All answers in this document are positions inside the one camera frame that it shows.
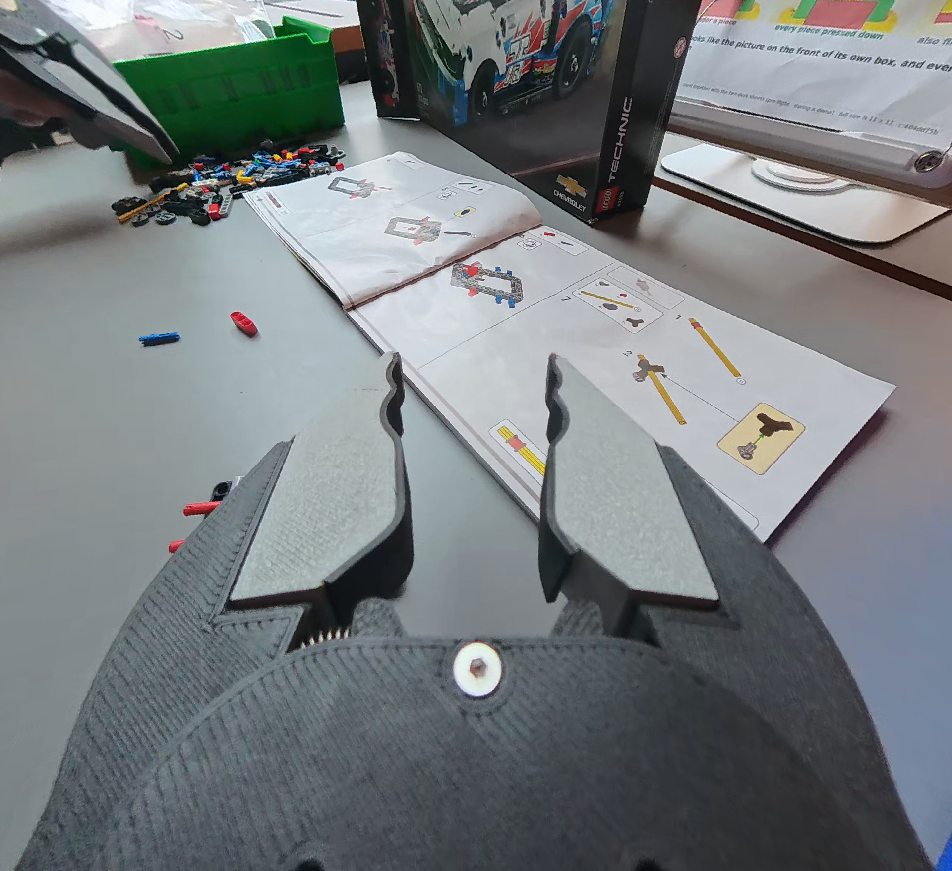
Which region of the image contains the pile of lego pieces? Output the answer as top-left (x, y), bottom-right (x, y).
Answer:
top-left (112, 141), bottom-right (348, 227)

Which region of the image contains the printed instruction sheet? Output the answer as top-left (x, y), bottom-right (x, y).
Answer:
top-left (669, 0), bottom-right (952, 176)

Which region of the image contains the white round pad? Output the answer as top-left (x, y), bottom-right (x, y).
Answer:
top-left (660, 142), bottom-right (949, 246)

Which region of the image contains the green plastic bin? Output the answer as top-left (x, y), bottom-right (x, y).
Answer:
top-left (112, 16), bottom-right (347, 171)

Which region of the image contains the black lego frame assembly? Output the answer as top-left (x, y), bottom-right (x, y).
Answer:
top-left (167, 475), bottom-right (242, 554)

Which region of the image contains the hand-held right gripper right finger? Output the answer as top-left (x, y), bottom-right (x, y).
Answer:
top-left (537, 354), bottom-right (721, 628)

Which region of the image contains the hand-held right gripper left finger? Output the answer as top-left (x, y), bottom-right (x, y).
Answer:
top-left (228, 352), bottom-right (415, 609)

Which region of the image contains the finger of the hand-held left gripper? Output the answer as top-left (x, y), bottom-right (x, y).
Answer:
top-left (0, 68), bottom-right (162, 163)
top-left (43, 34), bottom-right (181, 166)

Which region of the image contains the lego instruction booklet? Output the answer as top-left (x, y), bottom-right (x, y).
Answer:
top-left (245, 151), bottom-right (897, 543)

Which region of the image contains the black lego car box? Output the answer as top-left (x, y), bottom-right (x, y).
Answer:
top-left (394, 0), bottom-right (726, 225)

